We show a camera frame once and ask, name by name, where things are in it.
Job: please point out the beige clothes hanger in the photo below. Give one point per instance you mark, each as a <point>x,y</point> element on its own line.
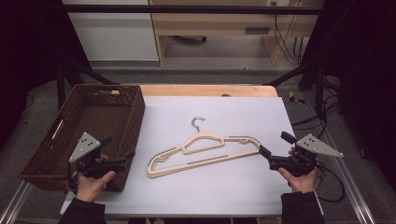
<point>202,137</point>

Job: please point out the white table sheet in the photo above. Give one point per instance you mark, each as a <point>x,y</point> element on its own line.
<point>218,193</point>

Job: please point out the light wooden desk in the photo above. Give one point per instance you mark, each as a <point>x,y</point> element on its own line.
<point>218,21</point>

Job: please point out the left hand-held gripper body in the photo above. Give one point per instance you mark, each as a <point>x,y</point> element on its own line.
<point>85,146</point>

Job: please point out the white cabinet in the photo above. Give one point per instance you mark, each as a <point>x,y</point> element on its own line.
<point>115,34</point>

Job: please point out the black metal stand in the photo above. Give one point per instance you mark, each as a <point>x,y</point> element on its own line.
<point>317,81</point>
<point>67,77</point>

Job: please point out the brown woven basket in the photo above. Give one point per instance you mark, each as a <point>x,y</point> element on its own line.
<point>93,115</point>

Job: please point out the dark curtain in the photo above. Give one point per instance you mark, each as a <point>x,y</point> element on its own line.
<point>28,56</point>
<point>364,77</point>

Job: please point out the person's left hand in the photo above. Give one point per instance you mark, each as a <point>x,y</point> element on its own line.
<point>90,188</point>

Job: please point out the aluminium rail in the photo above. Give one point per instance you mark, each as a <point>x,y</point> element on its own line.
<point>14,203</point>
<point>348,174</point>

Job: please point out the yellow and black tool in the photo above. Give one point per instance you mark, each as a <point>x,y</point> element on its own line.
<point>294,98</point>

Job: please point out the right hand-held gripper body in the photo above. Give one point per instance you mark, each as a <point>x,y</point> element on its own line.
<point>314,146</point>

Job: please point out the person's right hand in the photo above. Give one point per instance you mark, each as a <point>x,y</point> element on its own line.
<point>300,183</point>

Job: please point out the black horizontal frame bar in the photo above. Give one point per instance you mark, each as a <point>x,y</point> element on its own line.
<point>186,9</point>

